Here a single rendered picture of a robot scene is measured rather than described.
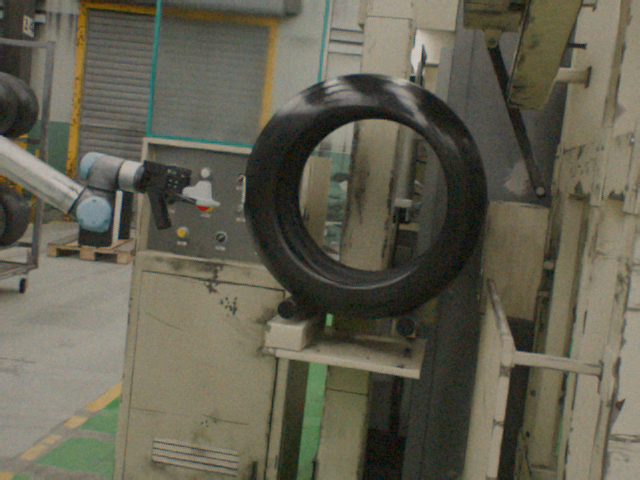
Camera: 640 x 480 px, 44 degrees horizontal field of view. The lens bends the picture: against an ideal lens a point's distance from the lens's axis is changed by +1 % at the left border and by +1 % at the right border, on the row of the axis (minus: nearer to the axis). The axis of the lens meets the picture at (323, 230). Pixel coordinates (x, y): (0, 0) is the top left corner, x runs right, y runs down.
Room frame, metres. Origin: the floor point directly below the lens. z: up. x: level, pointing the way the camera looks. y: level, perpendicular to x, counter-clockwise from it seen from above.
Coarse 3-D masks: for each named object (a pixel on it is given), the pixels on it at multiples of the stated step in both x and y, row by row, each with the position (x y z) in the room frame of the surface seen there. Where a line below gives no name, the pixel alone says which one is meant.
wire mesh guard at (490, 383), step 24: (480, 336) 2.11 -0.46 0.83; (504, 336) 1.29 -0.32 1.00; (480, 360) 1.98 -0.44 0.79; (504, 360) 1.25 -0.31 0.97; (480, 384) 1.83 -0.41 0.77; (504, 384) 1.25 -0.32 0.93; (480, 408) 1.71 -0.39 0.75; (504, 408) 1.25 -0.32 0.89; (480, 432) 1.64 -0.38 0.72; (480, 456) 1.56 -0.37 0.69
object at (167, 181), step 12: (144, 168) 1.98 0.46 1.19; (156, 168) 1.97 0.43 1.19; (168, 168) 1.97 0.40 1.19; (180, 168) 2.00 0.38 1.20; (144, 180) 1.98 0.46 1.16; (156, 180) 1.98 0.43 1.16; (168, 180) 1.96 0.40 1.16; (180, 180) 1.95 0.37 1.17; (144, 192) 2.00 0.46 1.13; (168, 192) 1.95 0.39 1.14; (180, 192) 1.96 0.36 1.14
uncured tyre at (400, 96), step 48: (336, 96) 1.80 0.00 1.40; (384, 96) 1.78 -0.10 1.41; (432, 96) 1.80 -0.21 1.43; (288, 144) 1.81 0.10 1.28; (432, 144) 1.76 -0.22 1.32; (288, 192) 2.09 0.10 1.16; (480, 192) 1.77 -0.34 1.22; (288, 240) 2.08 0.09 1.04; (288, 288) 1.84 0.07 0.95; (336, 288) 1.79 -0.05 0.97; (384, 288) 1.77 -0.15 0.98; (432, 288) 1.77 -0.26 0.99
